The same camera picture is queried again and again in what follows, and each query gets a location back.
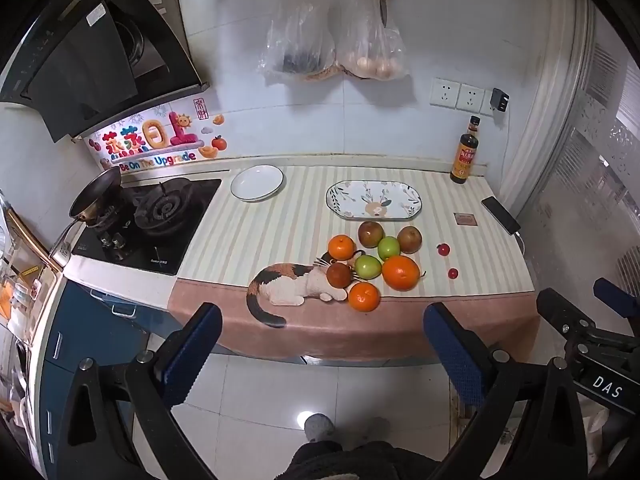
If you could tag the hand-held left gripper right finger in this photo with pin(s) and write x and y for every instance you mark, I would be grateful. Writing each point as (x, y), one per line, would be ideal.
(452, 350)

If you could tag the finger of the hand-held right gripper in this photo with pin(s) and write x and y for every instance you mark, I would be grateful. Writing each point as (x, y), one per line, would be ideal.
(617, 295)
(562, 310)

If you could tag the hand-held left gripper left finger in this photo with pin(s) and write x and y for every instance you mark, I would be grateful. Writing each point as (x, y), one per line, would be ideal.
(192, 350)

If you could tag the large orange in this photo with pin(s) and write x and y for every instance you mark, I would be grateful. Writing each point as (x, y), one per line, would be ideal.
(401, 273)

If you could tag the small orange tangerine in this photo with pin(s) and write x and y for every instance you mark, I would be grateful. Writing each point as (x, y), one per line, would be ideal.
(341, 247)
(364, 297)

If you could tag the brownish apple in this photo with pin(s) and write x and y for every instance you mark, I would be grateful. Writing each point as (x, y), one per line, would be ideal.
(410, 239)

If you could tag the dark red brown fruit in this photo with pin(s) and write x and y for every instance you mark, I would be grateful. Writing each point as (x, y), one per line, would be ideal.
(338, 275)

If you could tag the red green apple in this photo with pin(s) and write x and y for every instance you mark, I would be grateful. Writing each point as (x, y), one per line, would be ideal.
(370, 234)

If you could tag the patterned oval plate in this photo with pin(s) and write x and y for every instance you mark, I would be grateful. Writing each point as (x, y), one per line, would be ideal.
(375, 200)

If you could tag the red cherry tomato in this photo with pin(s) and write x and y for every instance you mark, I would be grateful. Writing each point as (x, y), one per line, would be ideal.
(453, 273)

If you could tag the cherry tomato with stem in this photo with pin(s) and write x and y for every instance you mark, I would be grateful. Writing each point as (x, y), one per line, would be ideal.
(443, 250)

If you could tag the black smartphone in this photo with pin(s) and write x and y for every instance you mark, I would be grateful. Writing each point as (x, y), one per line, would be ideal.
(500, 215)

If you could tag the blue kitchen cabinet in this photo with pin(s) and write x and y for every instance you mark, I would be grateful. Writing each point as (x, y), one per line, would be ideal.
(75, 330)

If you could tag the striped cat print tablecloth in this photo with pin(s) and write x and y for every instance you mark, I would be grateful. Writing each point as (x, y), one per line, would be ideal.
(260, 245)

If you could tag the brown square card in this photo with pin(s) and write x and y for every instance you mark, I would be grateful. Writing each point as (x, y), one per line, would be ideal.
(465, 219)

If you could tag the black gas stove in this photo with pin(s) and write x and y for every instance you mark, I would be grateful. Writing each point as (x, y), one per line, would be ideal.
(160, 220)

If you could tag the person's dark pants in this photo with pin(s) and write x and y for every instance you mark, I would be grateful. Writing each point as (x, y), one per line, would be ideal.
(370, 462)

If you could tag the frosted glass door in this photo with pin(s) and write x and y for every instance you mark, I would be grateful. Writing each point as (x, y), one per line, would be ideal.
(590, 150)

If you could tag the person's grey slipper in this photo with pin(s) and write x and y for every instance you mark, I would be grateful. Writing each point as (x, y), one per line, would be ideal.
(319, 427)

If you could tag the white round plate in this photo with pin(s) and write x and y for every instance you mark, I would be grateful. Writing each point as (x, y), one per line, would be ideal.
(257, 183)

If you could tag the dark sauce bottle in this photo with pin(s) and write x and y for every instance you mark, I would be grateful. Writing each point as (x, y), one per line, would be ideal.
(465, 157)

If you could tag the metal frying pan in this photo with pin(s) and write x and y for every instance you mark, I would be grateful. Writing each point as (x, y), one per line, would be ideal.
(95, 195)

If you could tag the cluttered shelf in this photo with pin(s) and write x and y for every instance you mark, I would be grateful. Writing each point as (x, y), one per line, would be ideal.
(20, 270)

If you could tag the black charger plug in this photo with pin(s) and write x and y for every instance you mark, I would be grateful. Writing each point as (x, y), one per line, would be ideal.
(500, 100)

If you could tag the plastic bag with eggs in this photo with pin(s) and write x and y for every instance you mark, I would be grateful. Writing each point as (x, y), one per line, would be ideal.
(370, 45)

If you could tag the black range hood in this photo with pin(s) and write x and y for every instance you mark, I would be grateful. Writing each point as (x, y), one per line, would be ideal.
(75, 55)

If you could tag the plastic bag with dark contents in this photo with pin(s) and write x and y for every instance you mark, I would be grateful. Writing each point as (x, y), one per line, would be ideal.
(300, 35)

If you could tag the colourful wall sticker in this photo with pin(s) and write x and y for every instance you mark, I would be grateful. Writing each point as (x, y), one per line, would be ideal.
(155, 135)

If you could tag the white wall socket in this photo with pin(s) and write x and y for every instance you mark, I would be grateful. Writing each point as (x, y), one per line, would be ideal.
(445, 93)
(471, 98)

